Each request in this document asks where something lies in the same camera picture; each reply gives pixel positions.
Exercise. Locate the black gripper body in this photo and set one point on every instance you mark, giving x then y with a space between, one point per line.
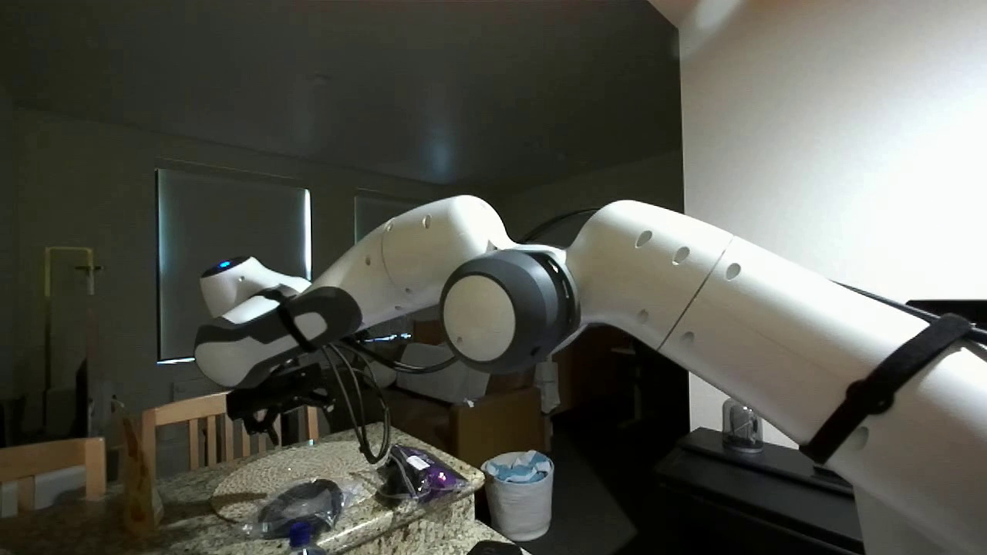
280 395

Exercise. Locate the small jar on cabinet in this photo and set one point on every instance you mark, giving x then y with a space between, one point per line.
742 422

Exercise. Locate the purple box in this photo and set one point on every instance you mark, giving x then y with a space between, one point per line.
430 480

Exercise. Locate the large window with blind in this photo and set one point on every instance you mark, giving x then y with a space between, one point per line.
233 226

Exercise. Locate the cardboard box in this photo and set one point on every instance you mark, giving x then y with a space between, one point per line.
483 422

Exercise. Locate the yellow-framed standing mirror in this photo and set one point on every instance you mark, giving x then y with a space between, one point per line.
66 320

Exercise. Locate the wooden slat-back chair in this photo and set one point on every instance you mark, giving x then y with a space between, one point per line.
204 427

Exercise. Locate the brown paper bag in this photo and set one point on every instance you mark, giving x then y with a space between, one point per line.
140 480

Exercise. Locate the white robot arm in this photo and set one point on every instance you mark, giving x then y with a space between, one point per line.
719 310

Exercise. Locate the black cabinet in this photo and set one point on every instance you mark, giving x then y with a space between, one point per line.
760 495

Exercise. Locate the round woven placemat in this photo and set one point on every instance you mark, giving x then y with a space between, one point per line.
256 471

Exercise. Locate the clear water bottle blue cap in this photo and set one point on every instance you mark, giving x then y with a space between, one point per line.
301 535

